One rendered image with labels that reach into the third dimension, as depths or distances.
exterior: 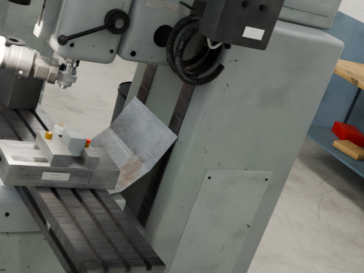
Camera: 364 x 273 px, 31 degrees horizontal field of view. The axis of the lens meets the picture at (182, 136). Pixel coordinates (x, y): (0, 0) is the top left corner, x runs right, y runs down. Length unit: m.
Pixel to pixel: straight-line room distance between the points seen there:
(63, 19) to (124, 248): 0.66
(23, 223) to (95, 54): 0.56
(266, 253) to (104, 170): 2.32
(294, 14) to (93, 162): 0.86
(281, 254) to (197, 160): 2.16
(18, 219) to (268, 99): 0.89
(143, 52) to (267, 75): 0.42
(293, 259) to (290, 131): 2.00
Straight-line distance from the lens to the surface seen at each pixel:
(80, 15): 1.91
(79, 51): 1.95
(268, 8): 1.88
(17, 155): 1.94
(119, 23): 1.93
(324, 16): 2.41
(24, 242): 2.14
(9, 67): 2.03
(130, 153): 2.28
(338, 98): 6.78
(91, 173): 1.99
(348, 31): 6.83
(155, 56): 2.04
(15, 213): 2.05
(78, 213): 1.88
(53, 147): 1.95
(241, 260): 2.59
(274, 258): 4.17
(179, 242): 2.34
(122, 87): 4.20
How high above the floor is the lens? 1.88
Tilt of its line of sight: 20 degrees down
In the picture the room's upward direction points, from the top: 20 degrees clockwise
